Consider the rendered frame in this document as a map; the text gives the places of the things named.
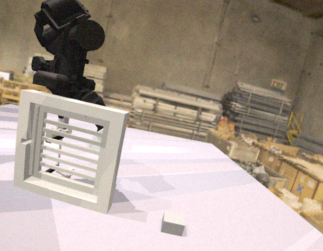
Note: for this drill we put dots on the small white cube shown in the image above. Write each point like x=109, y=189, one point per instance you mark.
x=173, y=223

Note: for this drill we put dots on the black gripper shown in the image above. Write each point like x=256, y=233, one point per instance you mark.
x=68, y=81

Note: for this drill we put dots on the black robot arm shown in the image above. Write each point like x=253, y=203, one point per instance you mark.
x=69, y=29

